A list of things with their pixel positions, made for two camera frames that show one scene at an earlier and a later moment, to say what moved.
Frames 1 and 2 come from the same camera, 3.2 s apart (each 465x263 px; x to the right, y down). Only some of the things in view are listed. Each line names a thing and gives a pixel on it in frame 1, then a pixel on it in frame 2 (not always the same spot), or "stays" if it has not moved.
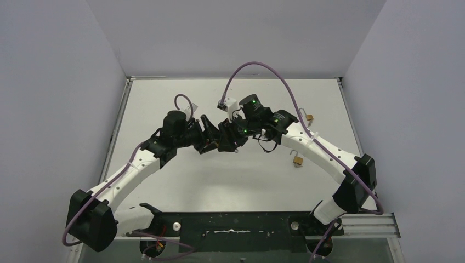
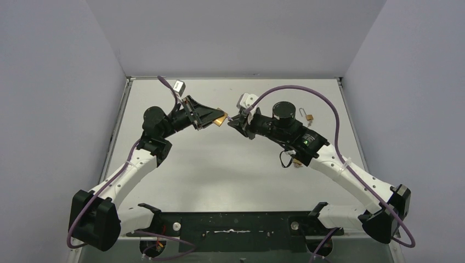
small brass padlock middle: (297, 160) stays
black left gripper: (200, 135) to (192, 114)
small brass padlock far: (310, 117) stays
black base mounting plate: (239, 232) stays
